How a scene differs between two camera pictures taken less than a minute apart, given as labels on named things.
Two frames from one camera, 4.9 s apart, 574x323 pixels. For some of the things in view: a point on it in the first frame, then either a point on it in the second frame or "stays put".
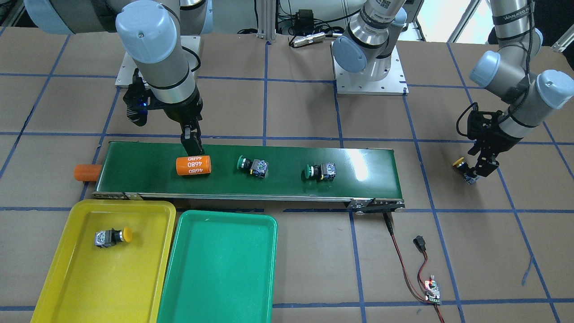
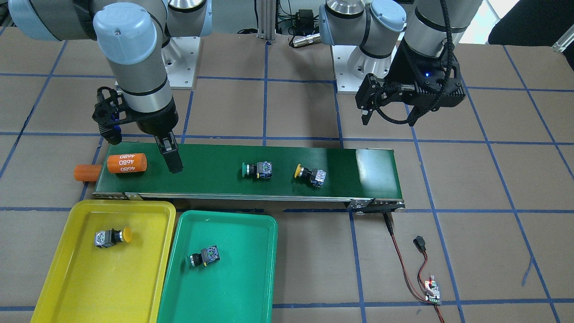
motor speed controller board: (432, 293) stays put
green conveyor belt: (365, 177) stays put
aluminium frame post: (267, 19) stays put
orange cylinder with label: (193, 165) to (127, 163)
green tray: (220, 268) stays put
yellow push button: (469, 177) to (316, 176)
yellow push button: (106, 238) stays put
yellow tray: (87, 284) stays put
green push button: (257, 167) to (207, 255)
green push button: (324, 171) to (262, 170)
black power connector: (419, 242) stays put
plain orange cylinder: (87, 172) stays put
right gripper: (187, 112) to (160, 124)
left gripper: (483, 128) to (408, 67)
